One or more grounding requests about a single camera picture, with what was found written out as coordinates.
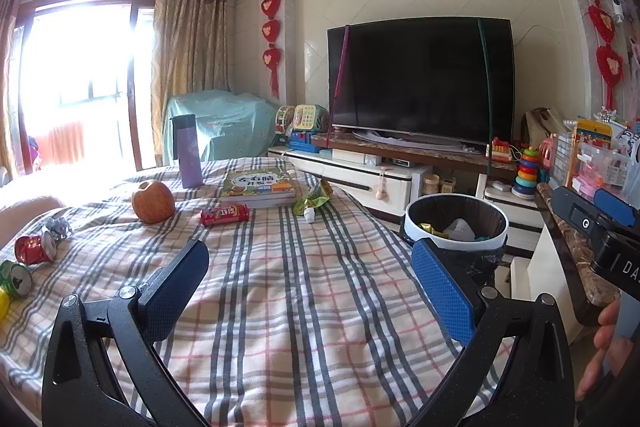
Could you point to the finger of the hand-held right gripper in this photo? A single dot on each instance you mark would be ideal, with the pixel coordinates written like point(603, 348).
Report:
point(577, 209)
point(614, 207)

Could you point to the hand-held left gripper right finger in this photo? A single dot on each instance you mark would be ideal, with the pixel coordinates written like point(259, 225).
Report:
point(442, 292)

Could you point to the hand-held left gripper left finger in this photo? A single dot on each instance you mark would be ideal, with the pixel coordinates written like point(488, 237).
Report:
point(175, 287)

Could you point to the yellow green snack bag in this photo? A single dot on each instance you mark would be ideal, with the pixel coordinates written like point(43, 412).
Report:
point(431, 229)

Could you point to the white round trash bin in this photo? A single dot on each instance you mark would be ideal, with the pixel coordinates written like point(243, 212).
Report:
point(495, 242)

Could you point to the person's right hand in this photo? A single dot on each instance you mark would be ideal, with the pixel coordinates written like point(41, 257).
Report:
point(600, 357)

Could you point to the clear plastic toy drawers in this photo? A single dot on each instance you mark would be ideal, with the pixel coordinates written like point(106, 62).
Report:
point(595, 157)

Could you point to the red snack packet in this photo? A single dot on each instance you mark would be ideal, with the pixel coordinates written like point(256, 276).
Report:
point(225, 215)

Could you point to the apple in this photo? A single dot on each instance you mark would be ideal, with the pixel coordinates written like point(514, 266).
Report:
point(152, 202)

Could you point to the brown bag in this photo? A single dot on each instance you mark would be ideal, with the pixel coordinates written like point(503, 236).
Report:
point(540, 124)

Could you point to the red toy piano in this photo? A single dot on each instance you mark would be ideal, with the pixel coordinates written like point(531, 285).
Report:
point(502, 151)

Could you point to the small jar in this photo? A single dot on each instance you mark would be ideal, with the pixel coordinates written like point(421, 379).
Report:
point(430, 184)

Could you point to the plaid blanket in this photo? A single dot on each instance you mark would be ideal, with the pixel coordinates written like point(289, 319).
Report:
point(300, 307)

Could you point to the children's picture book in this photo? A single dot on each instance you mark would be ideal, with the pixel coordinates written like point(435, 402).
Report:
point(257, 187)

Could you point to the purple drink bottle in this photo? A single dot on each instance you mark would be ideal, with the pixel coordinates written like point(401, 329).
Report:
point(189, 157)

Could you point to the crumpled foil ball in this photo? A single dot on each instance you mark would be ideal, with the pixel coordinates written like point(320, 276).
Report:
point(57, 228)

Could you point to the white tv cabinet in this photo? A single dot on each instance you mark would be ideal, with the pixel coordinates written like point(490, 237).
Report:
point(360, 184)

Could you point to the black set-top box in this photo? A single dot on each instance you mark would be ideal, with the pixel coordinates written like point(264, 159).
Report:
point(401, 163)

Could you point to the brown marble tv shelf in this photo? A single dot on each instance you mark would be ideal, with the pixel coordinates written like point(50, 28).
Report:
point(425, 151)

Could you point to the crushed red drink can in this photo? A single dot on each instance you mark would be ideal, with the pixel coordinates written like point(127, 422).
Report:
point(32, 249)

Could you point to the crushed green drink can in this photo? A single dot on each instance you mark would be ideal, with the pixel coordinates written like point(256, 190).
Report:
point(15, 279)

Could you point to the yellow foam fruit net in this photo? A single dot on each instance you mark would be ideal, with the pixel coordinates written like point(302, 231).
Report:
point(4, 307)

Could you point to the teal cloth covered furniture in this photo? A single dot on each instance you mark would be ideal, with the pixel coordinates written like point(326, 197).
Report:
point(225, 122)

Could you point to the orange hanging cloth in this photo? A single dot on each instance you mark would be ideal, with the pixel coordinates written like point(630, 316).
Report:
point(65, 142)

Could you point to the blue toy cash register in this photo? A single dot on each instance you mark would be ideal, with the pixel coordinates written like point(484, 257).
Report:
point(304, 142)

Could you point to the yellow green wheel toy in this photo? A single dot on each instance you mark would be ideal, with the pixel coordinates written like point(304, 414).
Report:
point(285, 119)

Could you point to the black flat television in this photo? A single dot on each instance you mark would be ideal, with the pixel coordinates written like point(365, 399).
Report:
point(420, 77)

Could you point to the toy telephone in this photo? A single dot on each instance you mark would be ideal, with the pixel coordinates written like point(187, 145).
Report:
point(310, 118)

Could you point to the large window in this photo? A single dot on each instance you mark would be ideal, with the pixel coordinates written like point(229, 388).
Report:
point(85, 72)

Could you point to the white security camera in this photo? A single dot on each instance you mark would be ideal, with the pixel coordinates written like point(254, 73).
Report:
point(621, 9)

